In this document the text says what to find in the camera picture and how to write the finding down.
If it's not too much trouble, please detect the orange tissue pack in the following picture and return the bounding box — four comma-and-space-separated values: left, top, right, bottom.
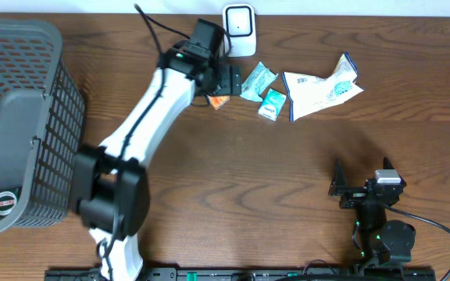
207, 95, 230, 110

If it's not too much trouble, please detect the light green wrapper pack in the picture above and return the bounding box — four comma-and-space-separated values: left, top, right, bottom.
240, 62, 277, 102

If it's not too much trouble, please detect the teal Kleenex tissue pack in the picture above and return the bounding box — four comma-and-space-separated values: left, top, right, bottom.
258, 88, 287, 121

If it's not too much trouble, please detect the yellow white snack bag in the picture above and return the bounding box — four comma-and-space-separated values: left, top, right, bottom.
282, 52, 364, 122

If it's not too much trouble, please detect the green round-logo box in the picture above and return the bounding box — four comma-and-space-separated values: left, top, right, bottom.
0, 188, 20, 217

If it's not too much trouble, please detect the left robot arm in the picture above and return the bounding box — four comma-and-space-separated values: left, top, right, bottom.
69, 48, 241, 280

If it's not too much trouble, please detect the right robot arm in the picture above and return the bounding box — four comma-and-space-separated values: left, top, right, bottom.
328, 158, 416, 267

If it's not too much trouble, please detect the grey plastic mesh basket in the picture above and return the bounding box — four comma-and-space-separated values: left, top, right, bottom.
0, 20, 85, 233

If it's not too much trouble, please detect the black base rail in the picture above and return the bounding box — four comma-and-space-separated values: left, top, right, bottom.
44, 267, 436, 281

